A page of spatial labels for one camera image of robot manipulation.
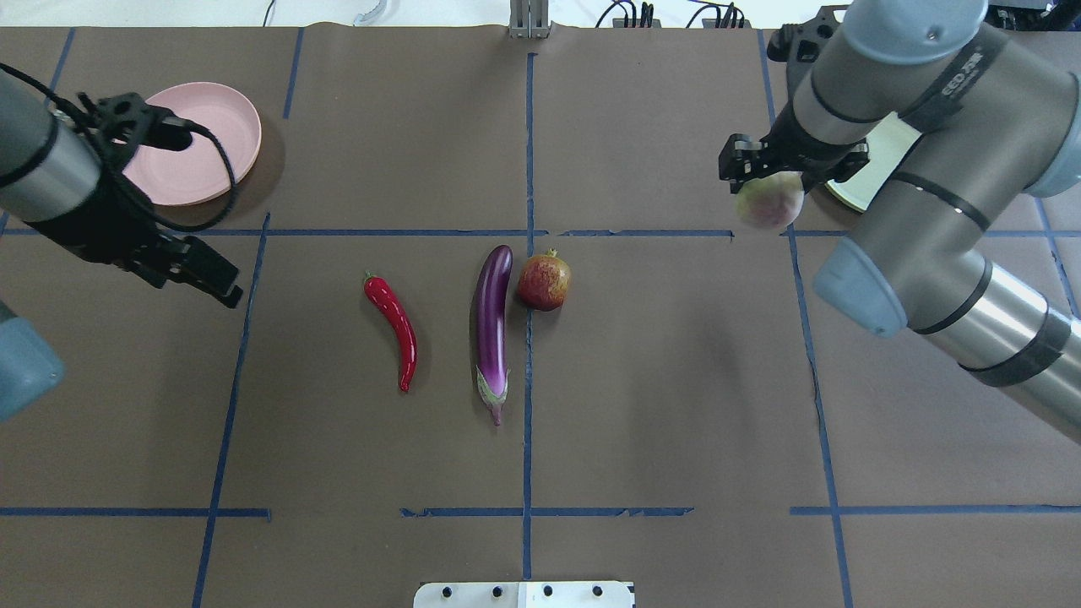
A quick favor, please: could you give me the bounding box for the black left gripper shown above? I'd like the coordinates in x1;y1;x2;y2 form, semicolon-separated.
34;93;243;308

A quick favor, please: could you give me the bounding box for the red chili pepper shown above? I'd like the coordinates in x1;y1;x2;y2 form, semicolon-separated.
363;272;421;394

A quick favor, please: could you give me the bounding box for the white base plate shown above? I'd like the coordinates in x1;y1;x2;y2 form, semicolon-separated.
413;580;637;607

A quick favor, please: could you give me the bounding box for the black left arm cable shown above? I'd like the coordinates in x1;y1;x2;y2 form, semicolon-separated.
0;63;240;233

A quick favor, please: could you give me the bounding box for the pink plate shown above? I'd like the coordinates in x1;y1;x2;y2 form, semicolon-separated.
123;82;262;207

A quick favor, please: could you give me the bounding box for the purple eggplant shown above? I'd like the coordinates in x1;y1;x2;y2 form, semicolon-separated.
472;244;513;428

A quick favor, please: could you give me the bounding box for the green pink peach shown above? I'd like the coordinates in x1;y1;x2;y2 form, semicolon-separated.
735;171;806;232

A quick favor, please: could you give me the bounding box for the green plate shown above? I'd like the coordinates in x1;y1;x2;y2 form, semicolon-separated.
825;113;921;213

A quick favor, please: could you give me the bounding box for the red pomegranate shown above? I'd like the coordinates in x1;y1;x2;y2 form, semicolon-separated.
516;249;573;312

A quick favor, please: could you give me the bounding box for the aluminium post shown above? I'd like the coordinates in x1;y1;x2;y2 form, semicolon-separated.
508;0;551;40

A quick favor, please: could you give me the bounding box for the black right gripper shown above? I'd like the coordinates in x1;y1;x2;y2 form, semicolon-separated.
719;107;870;195

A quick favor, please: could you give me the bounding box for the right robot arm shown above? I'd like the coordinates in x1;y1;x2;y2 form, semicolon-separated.
718;1;1080;440

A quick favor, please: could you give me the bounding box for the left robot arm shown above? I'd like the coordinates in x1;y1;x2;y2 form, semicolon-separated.
1;65;243;308

